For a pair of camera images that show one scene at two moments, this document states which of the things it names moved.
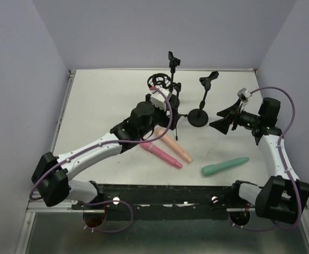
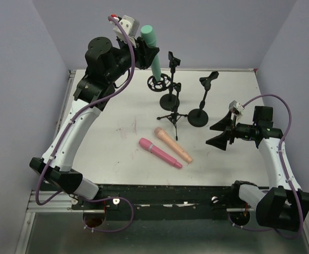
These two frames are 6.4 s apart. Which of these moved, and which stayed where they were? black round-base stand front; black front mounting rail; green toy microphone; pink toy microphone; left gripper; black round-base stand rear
Moved: green toy microphone; left gripper
Stayed: black round-base stand front; black front mounting rail; pink toy microphone; black round-base stand rear
